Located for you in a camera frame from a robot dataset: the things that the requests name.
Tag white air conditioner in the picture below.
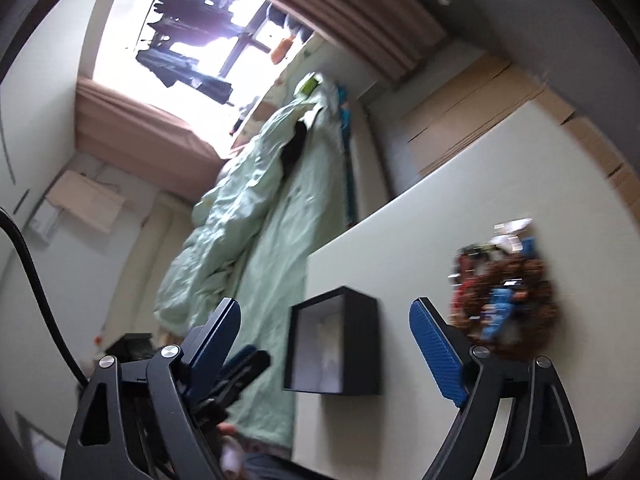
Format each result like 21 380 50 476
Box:
27 200 61 246

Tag window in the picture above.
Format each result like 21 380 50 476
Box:
92 0 321 151

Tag pink curtain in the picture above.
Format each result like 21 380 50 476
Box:
75 77 226 201
165 0 446 81

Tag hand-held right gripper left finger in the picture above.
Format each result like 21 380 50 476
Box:
60 297 243 480

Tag hanging dark clothes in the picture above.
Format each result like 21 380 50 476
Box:
135 0 241 106

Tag black square box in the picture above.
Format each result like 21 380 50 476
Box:
283 286 382 397

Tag beige towel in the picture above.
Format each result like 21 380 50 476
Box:
47 170 128 235

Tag printed window seat cushion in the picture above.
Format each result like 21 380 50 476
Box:
231 35 326 151

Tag person's left hand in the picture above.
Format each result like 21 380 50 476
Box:
216 422 248 480

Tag orange plush toy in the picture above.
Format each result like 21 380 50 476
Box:
270 35 293 65

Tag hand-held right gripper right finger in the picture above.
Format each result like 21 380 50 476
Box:
408 297 588 480

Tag grey wardrobe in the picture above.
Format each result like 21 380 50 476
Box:
480 0 640 111

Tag beige bed headboard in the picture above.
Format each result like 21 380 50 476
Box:
117 195 201 336

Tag pile of jewelry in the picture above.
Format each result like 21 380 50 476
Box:
450 217 556 361

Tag light green bed sheet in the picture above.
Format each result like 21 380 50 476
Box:
220 90 361 448

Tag white bed base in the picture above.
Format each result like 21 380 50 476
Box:
350 105 396 221

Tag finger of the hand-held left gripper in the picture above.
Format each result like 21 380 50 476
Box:
222 345 258 383
210 351 272 411

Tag light green quilt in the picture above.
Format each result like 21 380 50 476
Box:
154 72 346 341

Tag blue mattress pad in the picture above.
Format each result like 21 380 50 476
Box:
335 85 361 226

